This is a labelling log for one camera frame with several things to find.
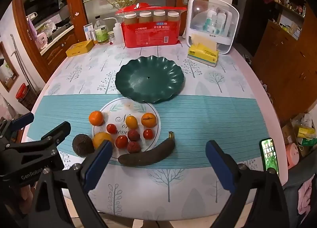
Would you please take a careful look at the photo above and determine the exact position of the person's left hand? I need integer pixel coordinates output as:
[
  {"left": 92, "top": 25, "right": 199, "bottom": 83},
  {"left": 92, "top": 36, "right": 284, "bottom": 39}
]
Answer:
[{"left": 20, "top": 185, "right": 34, "bottom": 205}]

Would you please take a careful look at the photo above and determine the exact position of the blue and white carton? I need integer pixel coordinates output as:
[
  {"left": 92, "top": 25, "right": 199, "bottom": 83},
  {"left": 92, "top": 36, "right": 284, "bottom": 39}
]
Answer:
[{"left": 83, "top": 23, "right": 96, "bottom": 41}]

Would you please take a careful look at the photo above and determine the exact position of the large orange with sticker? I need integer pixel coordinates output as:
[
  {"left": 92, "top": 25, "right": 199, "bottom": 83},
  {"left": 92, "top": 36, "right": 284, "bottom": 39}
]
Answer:
[{"left": 92, "top": 132, "right": 113, "bottom": 150}]

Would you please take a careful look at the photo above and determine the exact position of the flat yellow box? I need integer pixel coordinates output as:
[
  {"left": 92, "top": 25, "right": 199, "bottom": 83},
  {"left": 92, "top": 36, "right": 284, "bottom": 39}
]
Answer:
[{"left": 66, "top": 39, "right": 94, "bottom": 58}]

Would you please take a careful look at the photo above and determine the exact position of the grey chair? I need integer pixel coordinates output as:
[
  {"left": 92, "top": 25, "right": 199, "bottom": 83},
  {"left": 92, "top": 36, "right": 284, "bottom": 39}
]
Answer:
[{"left": 282, "top": 159, "right": 317, "bottom": 228}]

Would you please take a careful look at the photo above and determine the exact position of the white cosmetics organizer box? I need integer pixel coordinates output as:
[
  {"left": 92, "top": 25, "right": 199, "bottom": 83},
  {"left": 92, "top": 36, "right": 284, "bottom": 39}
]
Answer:
[{"left": 186, "top": 0, "right": 240, "bottom": 55}]

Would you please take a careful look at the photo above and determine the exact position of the white squeeze bottle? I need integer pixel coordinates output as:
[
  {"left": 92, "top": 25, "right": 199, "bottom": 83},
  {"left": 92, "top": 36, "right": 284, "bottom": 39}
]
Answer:
[{"left": 103, "top": 17, "right": 123, "bottom": 45}]

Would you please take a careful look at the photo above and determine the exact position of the plain tangerine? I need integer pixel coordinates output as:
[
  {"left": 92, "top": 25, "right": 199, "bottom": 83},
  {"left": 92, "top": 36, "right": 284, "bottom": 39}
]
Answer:
[{"left": 89, "top": 111, "right": 104, "bottom": 127}]

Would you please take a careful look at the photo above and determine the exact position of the large red tomato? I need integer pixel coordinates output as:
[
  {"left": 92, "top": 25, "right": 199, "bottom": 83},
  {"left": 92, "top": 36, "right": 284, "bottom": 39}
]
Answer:
[{"left": 115, "top": 135, "right": 129, "bottom": 149}]

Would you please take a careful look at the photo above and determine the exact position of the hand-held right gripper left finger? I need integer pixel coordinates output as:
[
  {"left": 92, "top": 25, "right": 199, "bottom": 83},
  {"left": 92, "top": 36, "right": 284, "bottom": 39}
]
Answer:
[{"left": 30, "top": 140, "right": 114, "bottom": 228}]

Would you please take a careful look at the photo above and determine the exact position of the yellow green plastic bag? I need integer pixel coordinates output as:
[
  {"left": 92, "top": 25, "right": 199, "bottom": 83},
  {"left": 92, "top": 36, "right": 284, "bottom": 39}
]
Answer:
[{"left": 296, "top": 126, "right": 317, "bottom": 147}]

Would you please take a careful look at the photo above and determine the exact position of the wooden shelf unit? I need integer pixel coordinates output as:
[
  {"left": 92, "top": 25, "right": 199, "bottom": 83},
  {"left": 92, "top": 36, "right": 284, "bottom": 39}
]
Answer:
[{"left": 272, "top": 0, "right": 313, "bottom": 43}]

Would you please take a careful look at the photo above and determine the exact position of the tangerine with stem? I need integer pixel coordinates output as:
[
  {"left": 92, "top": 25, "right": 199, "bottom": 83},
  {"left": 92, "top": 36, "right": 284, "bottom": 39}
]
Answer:
[{"left": 141, "top": 112, "right": 157, "bottom": 128}]

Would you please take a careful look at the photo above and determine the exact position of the tree print tablecloth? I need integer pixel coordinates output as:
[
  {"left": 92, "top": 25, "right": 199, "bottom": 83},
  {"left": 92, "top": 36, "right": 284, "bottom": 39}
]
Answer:
[{"left": 21, "top": 37, "right": 289, "bottom": 221}]

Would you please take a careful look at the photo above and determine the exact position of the dark brown avocado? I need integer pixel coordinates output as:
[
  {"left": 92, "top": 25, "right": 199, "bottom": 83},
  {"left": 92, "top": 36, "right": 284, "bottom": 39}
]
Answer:
[{"left": 72, "top": 134, "right": 95, "bottom": 157}]

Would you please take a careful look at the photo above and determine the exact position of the framed wall picture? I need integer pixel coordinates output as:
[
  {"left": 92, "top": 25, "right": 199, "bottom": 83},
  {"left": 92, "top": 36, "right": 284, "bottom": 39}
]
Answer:
[{"left": 0, "top": 41, "right": 20, "bottom": 92}]

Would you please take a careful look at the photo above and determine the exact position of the teal striped placemat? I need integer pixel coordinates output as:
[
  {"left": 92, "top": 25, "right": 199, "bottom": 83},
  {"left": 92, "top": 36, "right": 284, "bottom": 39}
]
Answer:
[{"left": 27, "top": 95, "right": 283, "bottom": 169}]

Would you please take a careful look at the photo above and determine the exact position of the green smartphone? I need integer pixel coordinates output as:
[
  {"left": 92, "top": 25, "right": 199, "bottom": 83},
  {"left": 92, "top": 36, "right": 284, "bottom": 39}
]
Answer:
[{"left": 259, "top": 137, "right": 280, "bottom": 177}]

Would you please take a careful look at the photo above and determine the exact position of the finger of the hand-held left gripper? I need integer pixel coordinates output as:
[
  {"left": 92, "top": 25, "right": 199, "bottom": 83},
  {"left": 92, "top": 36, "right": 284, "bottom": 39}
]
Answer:
[
  {"left": 0, "top": 113, "right": 34, "bottom": 142},
  {"left": 5, "top": 121, "right": 72, "bottom": 156}
]

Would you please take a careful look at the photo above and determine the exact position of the glass bottle with green label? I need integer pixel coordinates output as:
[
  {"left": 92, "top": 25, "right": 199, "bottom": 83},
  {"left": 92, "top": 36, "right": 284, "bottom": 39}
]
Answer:
[{"left": 94, "top": 16, "right": 110, "bottom": 45}]

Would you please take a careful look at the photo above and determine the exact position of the dark green scalloped plate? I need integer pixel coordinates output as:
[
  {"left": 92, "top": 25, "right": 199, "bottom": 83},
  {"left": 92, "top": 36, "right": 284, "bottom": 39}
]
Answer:
[{"left": 115, "top": 55, "right": 185, "bottom": 104}]

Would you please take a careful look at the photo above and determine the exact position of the pink container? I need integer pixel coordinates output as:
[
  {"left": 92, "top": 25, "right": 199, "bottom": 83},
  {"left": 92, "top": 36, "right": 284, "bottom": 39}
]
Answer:
[{"left": 286, "top": 143, "right": 300, "bottom": 169}]

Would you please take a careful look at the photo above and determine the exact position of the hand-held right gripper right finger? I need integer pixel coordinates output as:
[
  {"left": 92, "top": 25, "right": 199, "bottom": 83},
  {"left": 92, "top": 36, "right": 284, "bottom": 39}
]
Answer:
[{"left": 205, "top": 140, "right": 288, "bottom": 228}]

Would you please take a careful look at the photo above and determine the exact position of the wooden kitchen counter cabinet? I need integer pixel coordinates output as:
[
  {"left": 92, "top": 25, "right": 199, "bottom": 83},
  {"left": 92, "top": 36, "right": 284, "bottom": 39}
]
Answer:
[{"left": 40, "top": 30, "right": 82, "bottom": 75}]

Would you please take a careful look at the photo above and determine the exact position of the overripe dark banana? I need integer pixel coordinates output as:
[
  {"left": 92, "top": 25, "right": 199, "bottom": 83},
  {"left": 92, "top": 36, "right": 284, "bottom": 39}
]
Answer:
[{"left": 117, "top": 131, "right": 175, "bottom": 166}]

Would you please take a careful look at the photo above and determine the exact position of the red plastic package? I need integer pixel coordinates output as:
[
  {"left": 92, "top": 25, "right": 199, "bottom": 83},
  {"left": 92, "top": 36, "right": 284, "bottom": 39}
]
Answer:
[{"left": 115, "top": 3, "right": 187, "bottom": 48}]

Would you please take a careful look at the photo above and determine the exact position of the small yellow citrus fruit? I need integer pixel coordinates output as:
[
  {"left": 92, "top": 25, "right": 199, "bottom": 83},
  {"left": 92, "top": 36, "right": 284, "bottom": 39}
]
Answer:
[{"left": 125, "top": 115, "right": 138, "bottom": 129}]

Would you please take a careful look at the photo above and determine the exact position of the yellow tissue pack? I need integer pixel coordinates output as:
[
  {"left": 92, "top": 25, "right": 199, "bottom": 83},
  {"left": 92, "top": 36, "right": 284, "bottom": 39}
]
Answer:
[{"left": 187, "top": 33, "right": 220, "bottom": 67}]

